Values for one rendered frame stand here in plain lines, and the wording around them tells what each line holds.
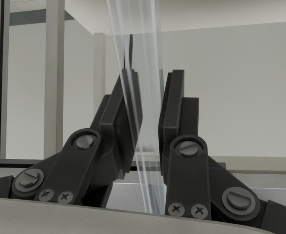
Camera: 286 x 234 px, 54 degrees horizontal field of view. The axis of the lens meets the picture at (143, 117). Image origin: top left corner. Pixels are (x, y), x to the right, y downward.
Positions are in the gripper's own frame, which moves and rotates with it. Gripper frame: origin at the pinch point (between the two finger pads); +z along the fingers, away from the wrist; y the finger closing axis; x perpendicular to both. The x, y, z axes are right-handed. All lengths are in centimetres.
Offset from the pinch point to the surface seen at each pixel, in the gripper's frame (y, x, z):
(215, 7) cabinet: 6, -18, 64
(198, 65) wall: 3, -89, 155
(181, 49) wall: -9, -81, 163
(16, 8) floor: -132, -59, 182
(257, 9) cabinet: 17, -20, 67
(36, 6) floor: -116, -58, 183
